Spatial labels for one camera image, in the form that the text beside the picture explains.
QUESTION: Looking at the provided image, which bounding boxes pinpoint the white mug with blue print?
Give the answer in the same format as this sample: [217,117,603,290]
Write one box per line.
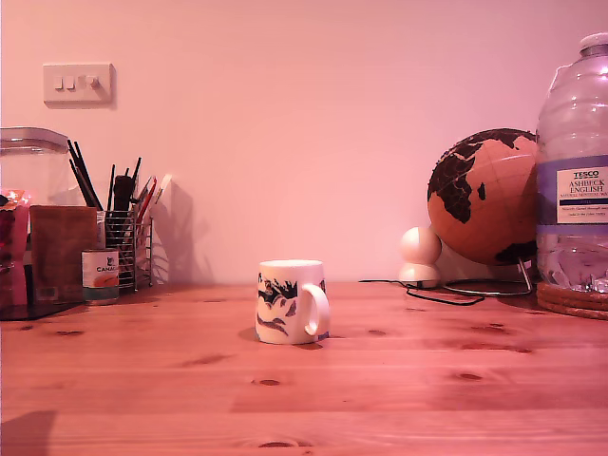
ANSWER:
[254,258,332,346]

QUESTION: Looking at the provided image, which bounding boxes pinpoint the white round table device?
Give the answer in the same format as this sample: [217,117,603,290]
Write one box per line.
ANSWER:
[398,226,443,290]

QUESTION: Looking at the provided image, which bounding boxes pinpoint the white-tipped brush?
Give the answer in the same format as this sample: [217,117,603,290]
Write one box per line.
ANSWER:
[152,172,173,206]

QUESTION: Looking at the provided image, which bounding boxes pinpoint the red pencil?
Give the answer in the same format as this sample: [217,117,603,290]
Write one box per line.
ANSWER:
[134,176,159,218]

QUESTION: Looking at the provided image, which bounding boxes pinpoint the black pencil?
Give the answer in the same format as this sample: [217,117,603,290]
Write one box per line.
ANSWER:
[126,156,143,210]

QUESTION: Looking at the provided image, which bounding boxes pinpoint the thick black brush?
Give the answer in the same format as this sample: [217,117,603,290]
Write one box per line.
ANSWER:
[115,174,136,214]

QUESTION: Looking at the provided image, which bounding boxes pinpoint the cork globe with dark continents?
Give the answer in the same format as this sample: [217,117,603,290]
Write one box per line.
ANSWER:
[426,126,542,266]

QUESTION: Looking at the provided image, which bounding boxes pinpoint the white labelled tin can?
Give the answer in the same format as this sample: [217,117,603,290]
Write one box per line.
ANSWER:
[81,248,121,306]

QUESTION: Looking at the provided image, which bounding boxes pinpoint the black chopstick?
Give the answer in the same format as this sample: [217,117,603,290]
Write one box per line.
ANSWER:
[68,158,98,208]
[73,140,105,212]
[66,139,104,212]

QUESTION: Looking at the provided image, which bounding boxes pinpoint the brown paper pouch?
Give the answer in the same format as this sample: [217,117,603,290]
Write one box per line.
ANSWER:
[28,204,99,305]

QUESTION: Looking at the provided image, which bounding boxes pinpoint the round cork coaster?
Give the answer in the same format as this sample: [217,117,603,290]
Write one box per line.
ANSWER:
[536,290,608,311]
[537,279,608,301]
[539,301,608,321]

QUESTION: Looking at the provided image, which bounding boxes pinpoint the glass jar with metal lid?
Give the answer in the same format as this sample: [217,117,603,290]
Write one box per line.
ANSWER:
[0,125,86,209]

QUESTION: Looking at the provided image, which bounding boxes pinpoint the black flat mat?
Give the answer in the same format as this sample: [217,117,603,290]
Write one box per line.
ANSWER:
[0,301,90,322]

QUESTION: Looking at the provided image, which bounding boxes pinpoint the large clear water bottle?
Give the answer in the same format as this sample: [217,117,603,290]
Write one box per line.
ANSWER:
[535,31,608,294]

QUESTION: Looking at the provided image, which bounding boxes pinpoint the pink snack packet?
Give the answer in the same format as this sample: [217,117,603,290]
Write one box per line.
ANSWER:
[0,188,31,310]

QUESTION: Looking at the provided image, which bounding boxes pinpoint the thin black table cable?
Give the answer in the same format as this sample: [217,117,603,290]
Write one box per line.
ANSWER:
[358,277,485,306]

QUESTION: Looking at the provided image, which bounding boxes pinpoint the metal wire utensil holder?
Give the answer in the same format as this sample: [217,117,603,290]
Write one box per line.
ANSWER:
[102,210,154,292]

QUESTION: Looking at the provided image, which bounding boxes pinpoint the metal wire globe stand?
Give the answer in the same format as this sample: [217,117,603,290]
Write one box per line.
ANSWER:
[444,256,536,297]

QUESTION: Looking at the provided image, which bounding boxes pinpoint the white wall switch plate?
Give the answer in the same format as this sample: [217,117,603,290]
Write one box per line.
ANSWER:
[43,63,117,106]

